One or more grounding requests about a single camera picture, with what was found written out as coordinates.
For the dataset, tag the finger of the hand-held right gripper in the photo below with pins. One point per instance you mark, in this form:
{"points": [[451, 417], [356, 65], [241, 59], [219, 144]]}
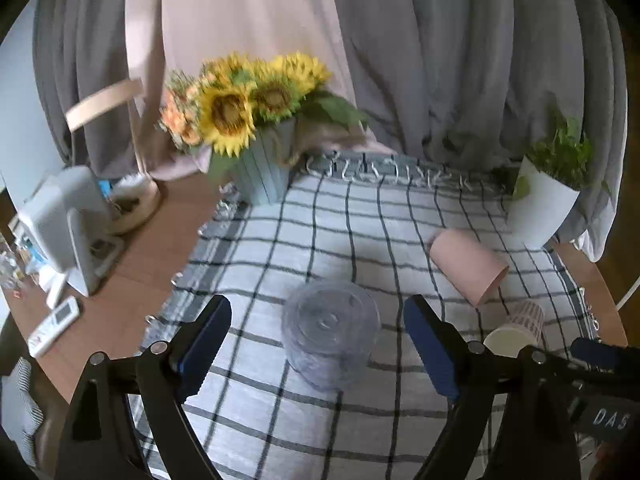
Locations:
{"points": [[607, 355]]}

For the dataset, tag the white round basket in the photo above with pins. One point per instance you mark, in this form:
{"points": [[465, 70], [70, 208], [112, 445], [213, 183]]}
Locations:
{"points": [[137, 205]]}

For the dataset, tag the white plant pot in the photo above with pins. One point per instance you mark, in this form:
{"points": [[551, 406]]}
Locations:
{"points": [[540, 210]]}

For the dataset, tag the pink curtain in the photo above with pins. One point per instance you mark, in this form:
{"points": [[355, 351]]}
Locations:
{"points": [[240, 15]]}

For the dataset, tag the striped cloth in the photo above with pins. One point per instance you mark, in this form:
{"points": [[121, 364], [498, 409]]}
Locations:
{"points": [[20, 410]]}

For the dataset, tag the pink cup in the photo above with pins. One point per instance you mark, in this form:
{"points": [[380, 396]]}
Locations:
{"points": [[467, 266]]}

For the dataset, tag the grey curtain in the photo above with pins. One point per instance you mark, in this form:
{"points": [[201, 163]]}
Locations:
{"points": [[475, 60], [90, 35]]}

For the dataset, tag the sunflower bouquet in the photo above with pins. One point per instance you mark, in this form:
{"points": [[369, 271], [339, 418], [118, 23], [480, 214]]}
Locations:
{"points": [[235, 105]]}

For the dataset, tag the patterned paper cup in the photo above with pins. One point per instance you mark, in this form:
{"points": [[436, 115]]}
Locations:
{"points": [[520, 332]]}

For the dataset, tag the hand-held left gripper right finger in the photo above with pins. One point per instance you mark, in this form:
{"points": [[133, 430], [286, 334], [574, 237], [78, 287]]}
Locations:
{"points": [[432, 355]]}

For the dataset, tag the white desk appliance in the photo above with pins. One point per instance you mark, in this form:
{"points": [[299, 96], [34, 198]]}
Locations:
{"points": [[62, 215]]}

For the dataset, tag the green leafy plant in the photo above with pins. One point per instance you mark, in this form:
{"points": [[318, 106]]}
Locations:
{"points": [[562, 152]]}

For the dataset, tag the clear ribbed plastic cup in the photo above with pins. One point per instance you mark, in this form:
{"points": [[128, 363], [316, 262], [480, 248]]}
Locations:
{"points": [[330, 337]]}

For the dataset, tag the blue-grey slatted vase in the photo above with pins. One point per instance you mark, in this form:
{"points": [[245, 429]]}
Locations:
{"points": [[265, 170]]}

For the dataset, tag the white remote control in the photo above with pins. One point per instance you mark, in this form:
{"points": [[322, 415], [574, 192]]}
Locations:
{"points": [[52, 327]]}

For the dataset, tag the checked tablecloth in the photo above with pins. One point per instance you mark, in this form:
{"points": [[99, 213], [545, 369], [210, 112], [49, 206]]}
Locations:
{"points": [[350, 240]]}

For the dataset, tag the wooden chair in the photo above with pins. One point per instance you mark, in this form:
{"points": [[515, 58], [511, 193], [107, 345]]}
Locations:
{"points": [[102, 100]]}

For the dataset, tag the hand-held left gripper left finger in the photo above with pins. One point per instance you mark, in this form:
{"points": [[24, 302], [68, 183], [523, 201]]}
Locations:
{"points": [[199, 357]]}

